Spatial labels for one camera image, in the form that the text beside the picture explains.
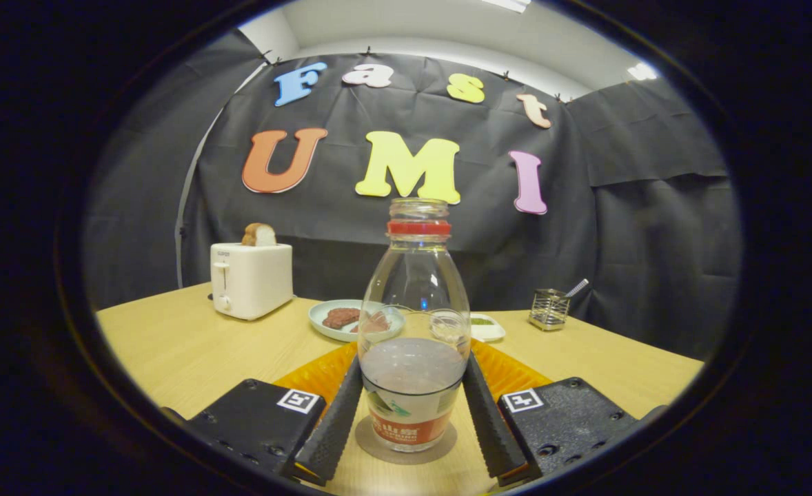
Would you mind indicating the white divided dish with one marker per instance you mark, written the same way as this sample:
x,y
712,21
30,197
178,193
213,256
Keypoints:
x,y
489,331

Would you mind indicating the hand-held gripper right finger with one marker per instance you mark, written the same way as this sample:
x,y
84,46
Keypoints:
x,y
492,427

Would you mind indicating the clear juice bottle red label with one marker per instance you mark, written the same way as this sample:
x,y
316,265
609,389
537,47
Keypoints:
x,y
413,386

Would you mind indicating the long ceiling light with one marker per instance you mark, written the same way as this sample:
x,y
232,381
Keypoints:
x,y
509,4

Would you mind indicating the brown meat piece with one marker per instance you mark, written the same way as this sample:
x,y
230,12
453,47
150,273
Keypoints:
x,y
377,324
340,318

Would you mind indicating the white toaster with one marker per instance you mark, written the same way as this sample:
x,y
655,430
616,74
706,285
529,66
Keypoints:
x,y
254,282

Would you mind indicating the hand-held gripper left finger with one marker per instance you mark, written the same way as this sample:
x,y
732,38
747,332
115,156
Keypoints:
x,y
337,427

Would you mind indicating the pale green plate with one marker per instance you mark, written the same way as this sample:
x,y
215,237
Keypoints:
x,y
320,320

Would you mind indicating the bread slice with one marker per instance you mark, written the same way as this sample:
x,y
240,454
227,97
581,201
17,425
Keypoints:
x,y
260,235

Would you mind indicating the black backdrop cloth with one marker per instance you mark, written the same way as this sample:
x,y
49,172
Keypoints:
x,y
620,241

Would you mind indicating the wooden table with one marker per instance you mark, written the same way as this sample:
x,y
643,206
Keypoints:
x,y
171,351

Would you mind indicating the round brown coaster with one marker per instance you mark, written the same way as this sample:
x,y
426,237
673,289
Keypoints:
x,y
406,457

